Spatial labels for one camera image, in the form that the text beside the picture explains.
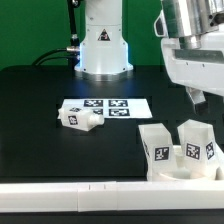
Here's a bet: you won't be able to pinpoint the white round stool seat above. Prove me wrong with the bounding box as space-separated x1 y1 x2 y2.
147 144 224 183

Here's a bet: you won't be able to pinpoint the black cables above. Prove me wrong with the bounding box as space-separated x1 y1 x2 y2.
31 48 78 66

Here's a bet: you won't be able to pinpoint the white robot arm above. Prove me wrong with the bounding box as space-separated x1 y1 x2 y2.
75 0 224 105

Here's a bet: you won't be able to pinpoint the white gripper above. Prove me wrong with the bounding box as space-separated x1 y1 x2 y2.
154 12 224 114

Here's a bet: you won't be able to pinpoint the paper sheet with markers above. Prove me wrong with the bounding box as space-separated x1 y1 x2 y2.
62 98 152 119

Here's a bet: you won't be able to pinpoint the black pole with connector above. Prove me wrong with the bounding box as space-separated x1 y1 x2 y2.
67 0 81 68

